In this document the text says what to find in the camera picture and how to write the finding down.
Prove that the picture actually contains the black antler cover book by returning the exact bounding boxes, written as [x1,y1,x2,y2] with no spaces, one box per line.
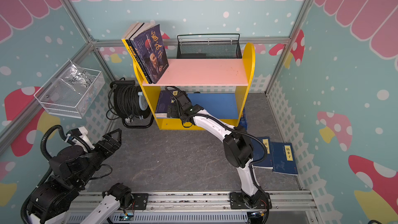
[124,22,152,83]

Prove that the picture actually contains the old man cover book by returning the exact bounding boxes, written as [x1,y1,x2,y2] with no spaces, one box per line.
[131,23,169,84]

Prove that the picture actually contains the yellow bookshelf pink blue shelves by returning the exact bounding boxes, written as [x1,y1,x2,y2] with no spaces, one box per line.
[133,43,256,126]

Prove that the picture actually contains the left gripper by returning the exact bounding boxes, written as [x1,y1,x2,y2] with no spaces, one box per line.
[75,129,123,187]

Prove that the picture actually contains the white wire wall basket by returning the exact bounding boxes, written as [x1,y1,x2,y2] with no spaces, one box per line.
[34,61,105,119]

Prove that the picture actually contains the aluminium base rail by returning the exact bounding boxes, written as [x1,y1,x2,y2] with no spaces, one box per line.
[55,189,321,224]

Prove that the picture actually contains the blue crate behind shelf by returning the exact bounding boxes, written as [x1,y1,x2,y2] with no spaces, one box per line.
[239,110,248,130]

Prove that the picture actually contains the yellow cartoon cover book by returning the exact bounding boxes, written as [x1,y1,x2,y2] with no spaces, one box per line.
[121,30,145,82]

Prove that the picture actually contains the blue book yellow label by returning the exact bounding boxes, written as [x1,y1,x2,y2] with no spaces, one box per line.
[251,136,274,170]

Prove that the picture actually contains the dark blue Mengxi label book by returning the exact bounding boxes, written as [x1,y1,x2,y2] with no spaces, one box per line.
[155,90,176,114]

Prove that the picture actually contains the black cable reel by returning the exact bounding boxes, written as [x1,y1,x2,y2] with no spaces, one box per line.
[106,77,154,129]

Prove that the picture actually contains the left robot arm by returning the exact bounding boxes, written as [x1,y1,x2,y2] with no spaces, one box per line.
[20,124,122,224]

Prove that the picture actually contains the black wire mesh basket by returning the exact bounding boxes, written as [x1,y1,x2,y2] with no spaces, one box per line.
[177,33,243,59]

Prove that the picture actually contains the clear plastic bag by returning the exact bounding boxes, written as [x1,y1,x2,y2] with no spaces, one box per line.
[58,63,95,101]

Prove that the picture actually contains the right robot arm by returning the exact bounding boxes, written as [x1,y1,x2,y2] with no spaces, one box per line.
[165,86,270,209]

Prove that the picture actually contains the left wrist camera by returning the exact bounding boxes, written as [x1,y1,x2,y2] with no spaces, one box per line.
[65,127,88,146]

